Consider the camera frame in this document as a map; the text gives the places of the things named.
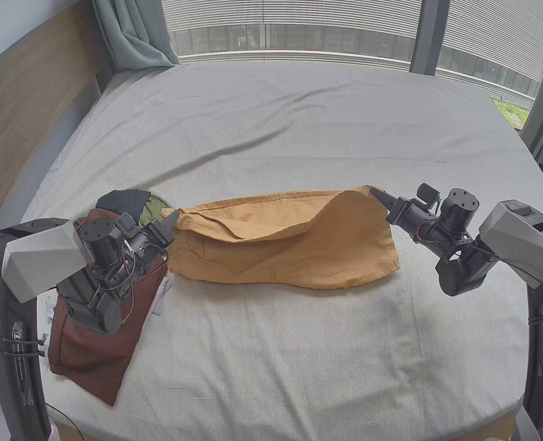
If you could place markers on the brown garment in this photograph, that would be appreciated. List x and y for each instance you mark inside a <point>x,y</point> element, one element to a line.
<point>92,361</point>

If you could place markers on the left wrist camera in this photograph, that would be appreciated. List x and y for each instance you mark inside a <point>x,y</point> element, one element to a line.
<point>125,223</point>

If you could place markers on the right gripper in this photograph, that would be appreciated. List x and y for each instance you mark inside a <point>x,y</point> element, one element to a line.
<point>413,217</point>

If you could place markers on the green garment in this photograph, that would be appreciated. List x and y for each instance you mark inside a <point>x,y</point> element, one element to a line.
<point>152,209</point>

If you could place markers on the window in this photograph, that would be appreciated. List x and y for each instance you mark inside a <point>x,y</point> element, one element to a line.
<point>299,12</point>

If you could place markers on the white garment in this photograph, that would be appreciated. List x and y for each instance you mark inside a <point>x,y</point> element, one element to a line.
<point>161,299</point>

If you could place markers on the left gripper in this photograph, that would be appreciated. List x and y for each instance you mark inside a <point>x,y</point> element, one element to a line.
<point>159,236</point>

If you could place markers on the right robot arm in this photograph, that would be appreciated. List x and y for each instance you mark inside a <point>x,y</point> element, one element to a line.
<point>459,274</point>

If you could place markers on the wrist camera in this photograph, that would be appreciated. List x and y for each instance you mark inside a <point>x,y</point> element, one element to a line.
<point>125,223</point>
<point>427,195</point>

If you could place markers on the grey-green curtain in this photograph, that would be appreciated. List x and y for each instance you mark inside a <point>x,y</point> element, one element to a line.
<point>124,16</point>

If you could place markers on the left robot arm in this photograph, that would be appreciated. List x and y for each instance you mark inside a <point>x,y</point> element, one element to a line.
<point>37,260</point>

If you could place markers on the black garment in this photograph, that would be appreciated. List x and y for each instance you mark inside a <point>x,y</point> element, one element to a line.
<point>119,202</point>

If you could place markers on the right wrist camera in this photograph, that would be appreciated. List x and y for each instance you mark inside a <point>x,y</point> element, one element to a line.
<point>427,195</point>

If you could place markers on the tan shorts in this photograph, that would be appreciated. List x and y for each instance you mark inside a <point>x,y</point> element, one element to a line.
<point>299,260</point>

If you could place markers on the bed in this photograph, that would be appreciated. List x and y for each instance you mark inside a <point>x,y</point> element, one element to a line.
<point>299,122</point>

